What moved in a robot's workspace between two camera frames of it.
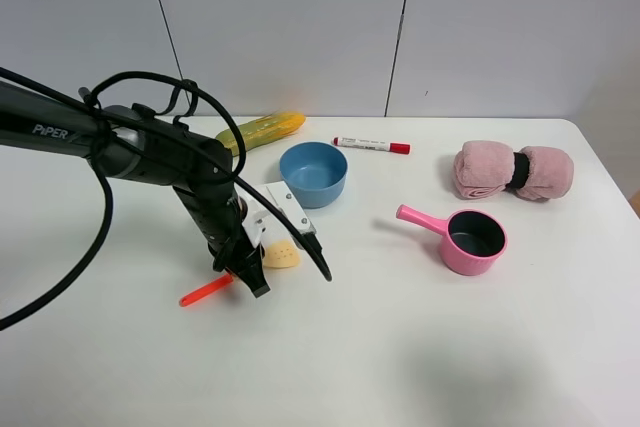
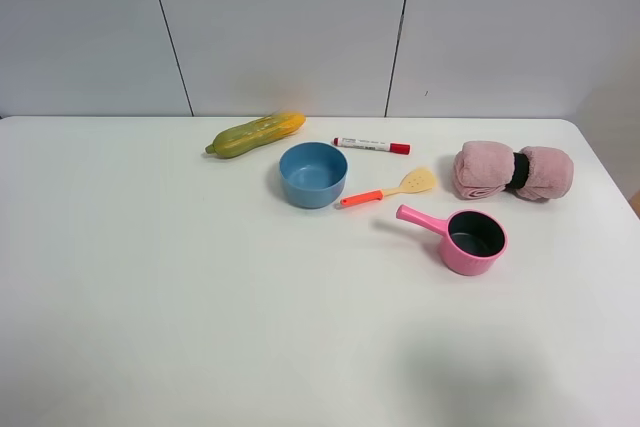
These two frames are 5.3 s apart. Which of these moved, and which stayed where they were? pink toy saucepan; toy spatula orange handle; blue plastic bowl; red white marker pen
Moved: toy spatula orange handle
Stayed: pink toy saucepan; red white marker pen; blue plastic bowl
